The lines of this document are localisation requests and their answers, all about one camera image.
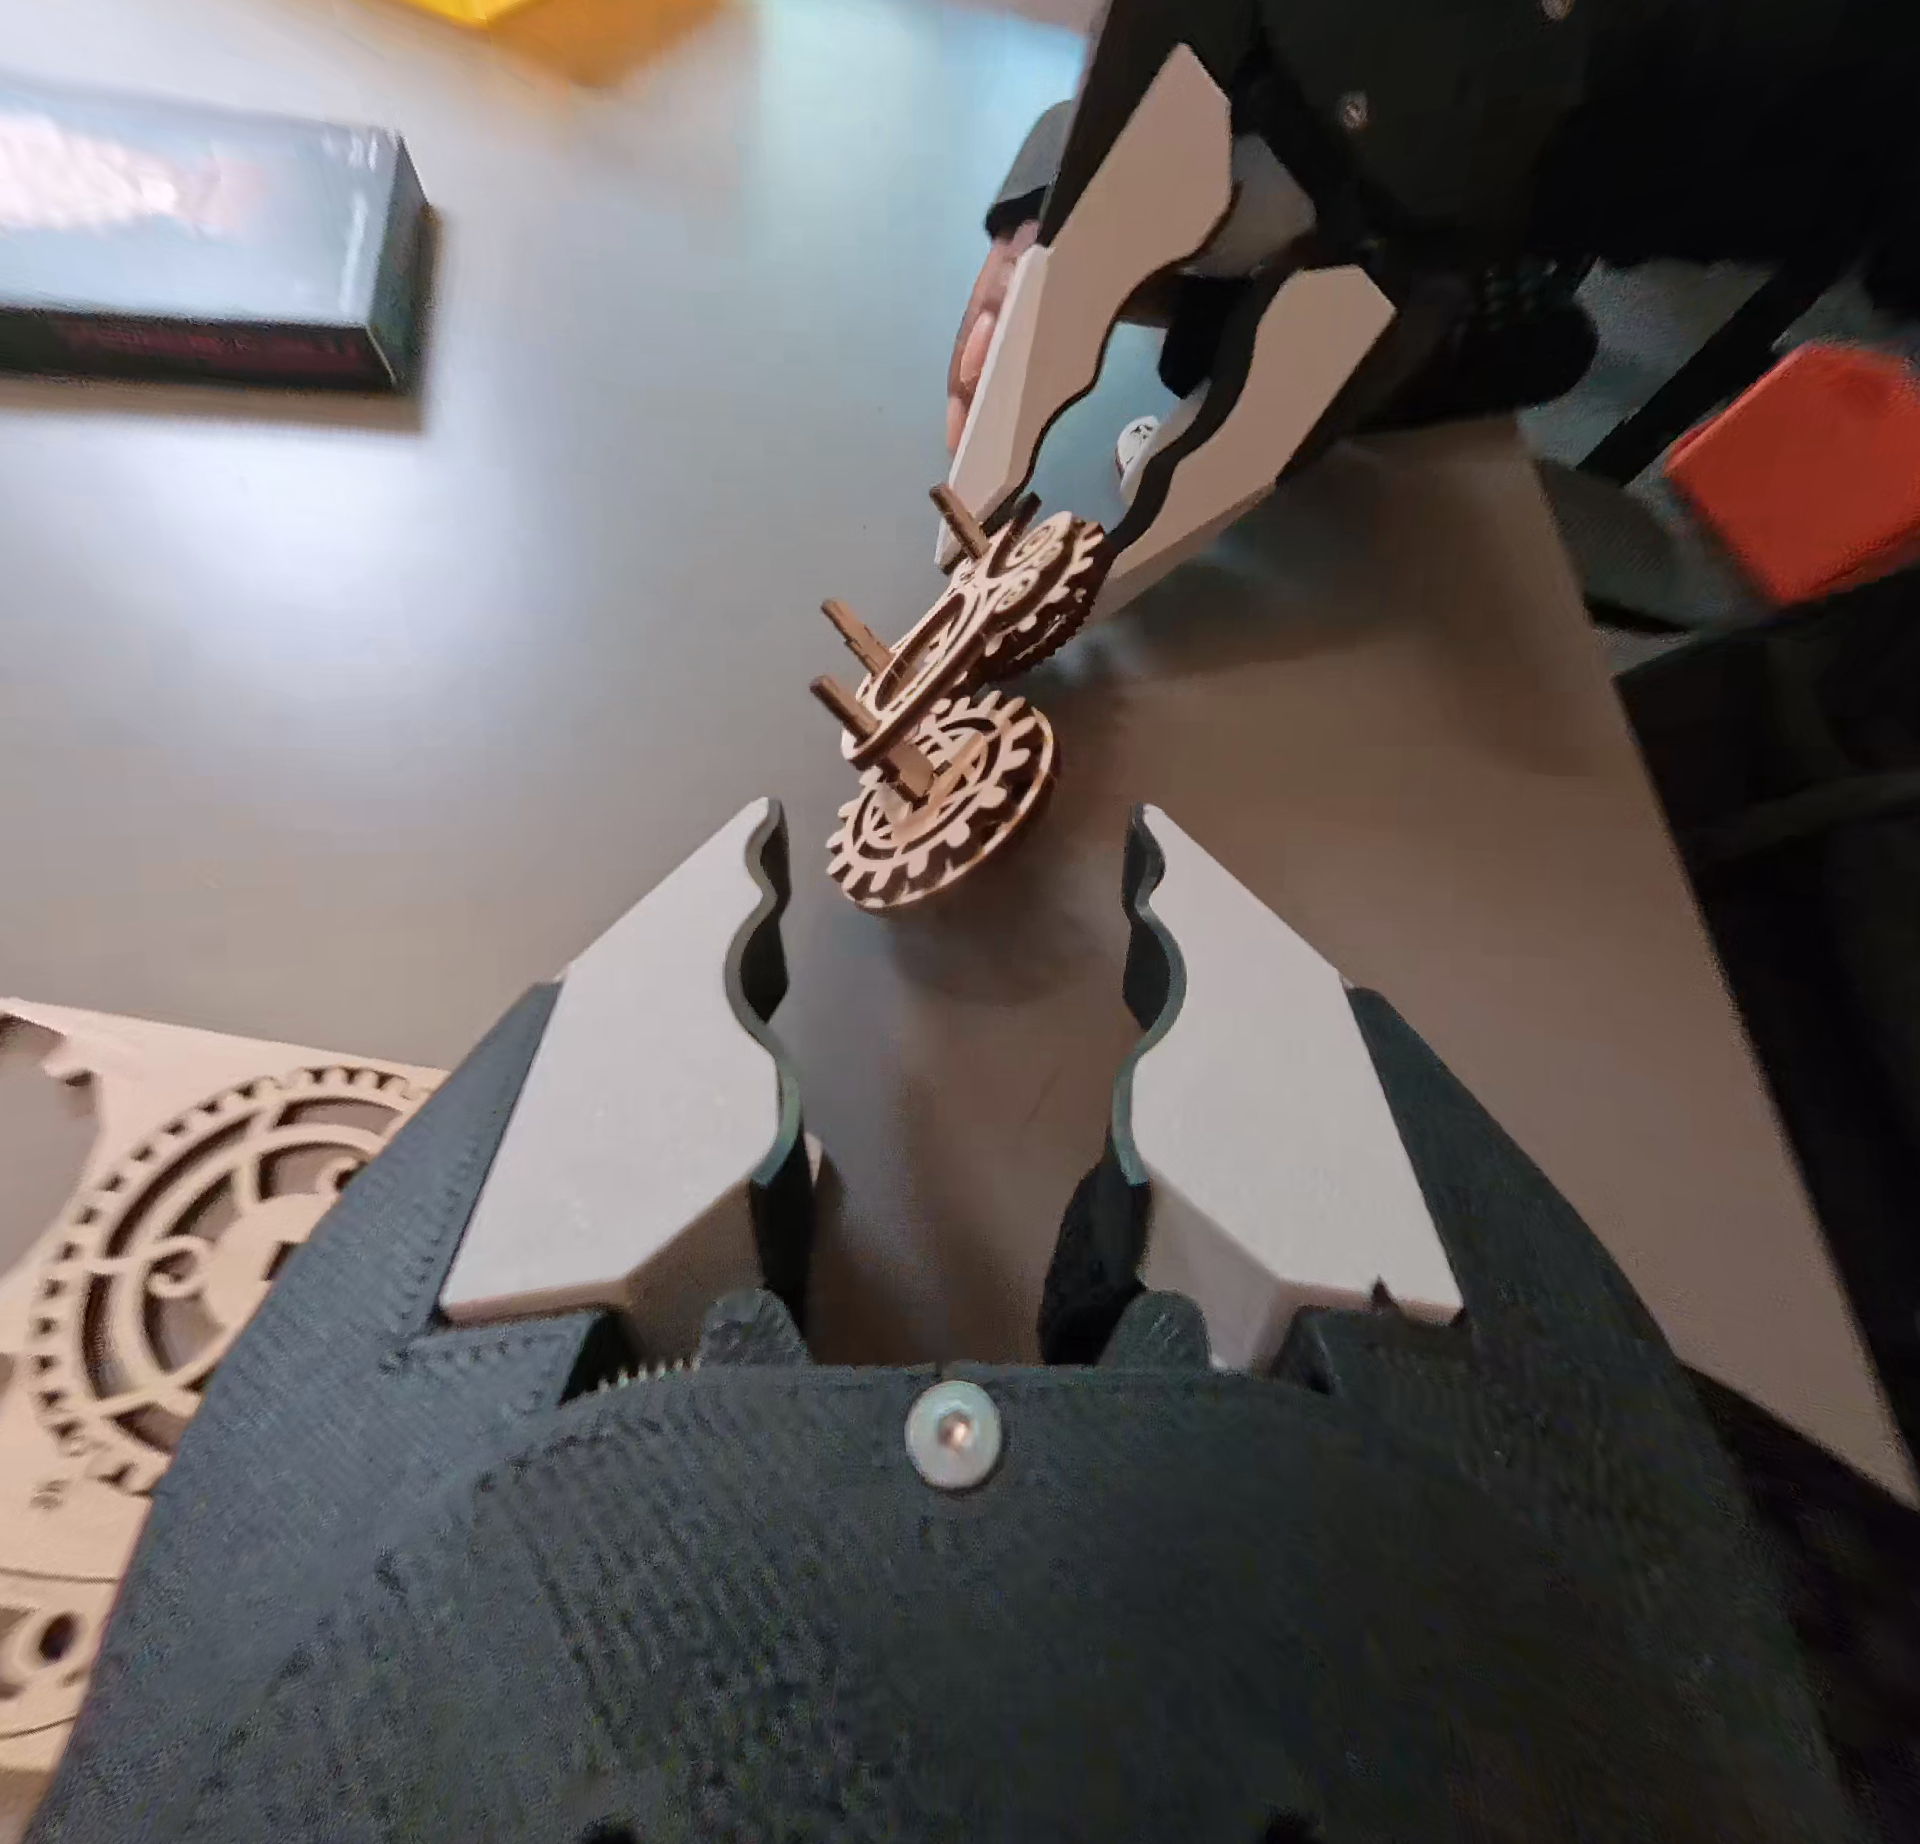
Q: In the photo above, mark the red orange box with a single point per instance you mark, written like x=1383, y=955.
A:
x=1799, y=480

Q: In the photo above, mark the wooden gear assembly with pegs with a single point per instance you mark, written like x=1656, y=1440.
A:
x=941, y=807

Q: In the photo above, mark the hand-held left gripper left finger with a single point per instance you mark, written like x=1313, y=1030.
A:
x=631, y=1127

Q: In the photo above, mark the black puzzle box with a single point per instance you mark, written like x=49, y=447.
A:
x=195, y=226

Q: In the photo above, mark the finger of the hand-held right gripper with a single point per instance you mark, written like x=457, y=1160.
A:
x=1110, y=209
x=1277, y=404

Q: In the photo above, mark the person's right hand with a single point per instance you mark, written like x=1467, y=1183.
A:
x=977, y=354

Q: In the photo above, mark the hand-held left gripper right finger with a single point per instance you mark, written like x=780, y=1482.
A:
x=1277, y=1127

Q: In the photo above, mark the wooden puzzle sheet with gears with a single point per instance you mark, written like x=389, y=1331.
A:
x=227, y=1048

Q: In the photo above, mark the grey desk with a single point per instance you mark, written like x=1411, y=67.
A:
x=376, y=673

